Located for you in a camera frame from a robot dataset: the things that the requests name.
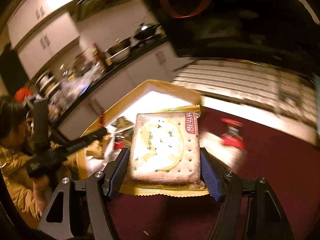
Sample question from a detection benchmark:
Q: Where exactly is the small black red candy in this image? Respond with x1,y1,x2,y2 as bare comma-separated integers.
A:
221,118,245,150

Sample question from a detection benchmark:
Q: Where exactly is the large cracker packet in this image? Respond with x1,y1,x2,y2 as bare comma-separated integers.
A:
120,105,209,197

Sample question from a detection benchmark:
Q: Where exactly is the olive gold snack packet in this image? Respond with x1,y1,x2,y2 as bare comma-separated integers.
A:
111,116,135,133

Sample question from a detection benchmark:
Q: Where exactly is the person in yellow jacket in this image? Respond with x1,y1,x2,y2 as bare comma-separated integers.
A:
0,96,89,221

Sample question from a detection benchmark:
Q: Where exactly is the gold cardboard box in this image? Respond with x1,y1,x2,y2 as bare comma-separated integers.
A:
80,79,203,181

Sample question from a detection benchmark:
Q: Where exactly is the dark red table cloth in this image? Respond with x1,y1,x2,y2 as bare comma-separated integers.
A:
106,108,319,239

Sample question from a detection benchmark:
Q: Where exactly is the white mechanical keyboard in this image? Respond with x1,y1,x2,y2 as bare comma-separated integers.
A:
173,60,318,128

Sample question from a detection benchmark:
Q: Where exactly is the dark glass bottle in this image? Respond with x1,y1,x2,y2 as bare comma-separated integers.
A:
93,43,108,68

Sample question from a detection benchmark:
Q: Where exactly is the white bowl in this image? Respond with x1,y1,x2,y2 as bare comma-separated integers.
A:
104,37,131,64

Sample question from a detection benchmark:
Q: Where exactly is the black wok with lid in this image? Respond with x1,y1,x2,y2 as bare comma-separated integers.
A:
133,23,159,41

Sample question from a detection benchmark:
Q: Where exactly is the black computer monitor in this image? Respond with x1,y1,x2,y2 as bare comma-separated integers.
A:
143,0,319,75

